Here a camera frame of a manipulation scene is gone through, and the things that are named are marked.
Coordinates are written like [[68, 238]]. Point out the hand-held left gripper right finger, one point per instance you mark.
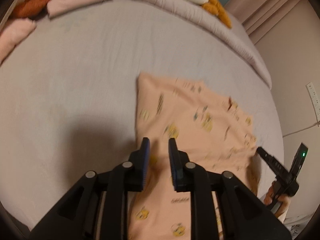
[[173, 162]]

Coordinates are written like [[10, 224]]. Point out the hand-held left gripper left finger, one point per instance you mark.
[[145, 160]]

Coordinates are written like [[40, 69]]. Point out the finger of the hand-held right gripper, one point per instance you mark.
[[271, 161]]

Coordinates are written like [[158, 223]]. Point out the peach printed baby shirt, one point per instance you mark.
[[195, 120]]

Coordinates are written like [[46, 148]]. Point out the person's right hand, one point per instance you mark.
[[269, 195]]

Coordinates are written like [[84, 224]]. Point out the white printed cloth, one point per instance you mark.
[[300, 223]]

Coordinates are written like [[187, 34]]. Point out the lilac quilt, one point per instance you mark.
[[212, 25]]

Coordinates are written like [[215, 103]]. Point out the pink curtain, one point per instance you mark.
[[262, 7]]

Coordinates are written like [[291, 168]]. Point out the salmon pink folded garment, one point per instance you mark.
[[12, 36]]

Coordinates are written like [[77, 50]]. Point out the white wall outlet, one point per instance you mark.
[[314, 98]]

